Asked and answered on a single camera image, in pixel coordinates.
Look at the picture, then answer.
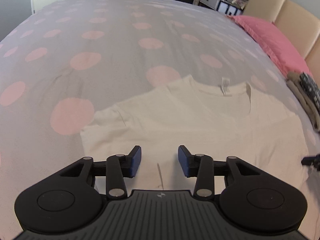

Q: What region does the pink pillow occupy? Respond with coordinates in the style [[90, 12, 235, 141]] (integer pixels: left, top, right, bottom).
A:
[[230, 15, 311, 76]]

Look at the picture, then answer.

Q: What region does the beige olive folded garment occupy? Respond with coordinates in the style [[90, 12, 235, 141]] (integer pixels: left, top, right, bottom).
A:
[[286, 71, 319, 132]]

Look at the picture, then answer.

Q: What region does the dark floral folded garment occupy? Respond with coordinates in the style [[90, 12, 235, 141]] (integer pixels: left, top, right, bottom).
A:
[[299, 72, 320, 111]]

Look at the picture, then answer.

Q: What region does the grey pink-dotted bed sheet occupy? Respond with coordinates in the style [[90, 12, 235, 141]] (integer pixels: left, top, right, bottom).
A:
[[1, 0, 319, 239]]

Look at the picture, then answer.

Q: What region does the beige padded headboard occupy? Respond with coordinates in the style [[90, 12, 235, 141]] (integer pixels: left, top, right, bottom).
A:
[[244, 0, 319, 79]]

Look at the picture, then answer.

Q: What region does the cream white t-shirt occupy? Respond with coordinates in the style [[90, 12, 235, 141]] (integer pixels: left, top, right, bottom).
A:
[[80, 76, 308, 190]]

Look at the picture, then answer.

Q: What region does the white bedside cabinet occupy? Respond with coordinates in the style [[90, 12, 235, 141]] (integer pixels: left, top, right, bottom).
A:
[[193, 0, 247, 16]]

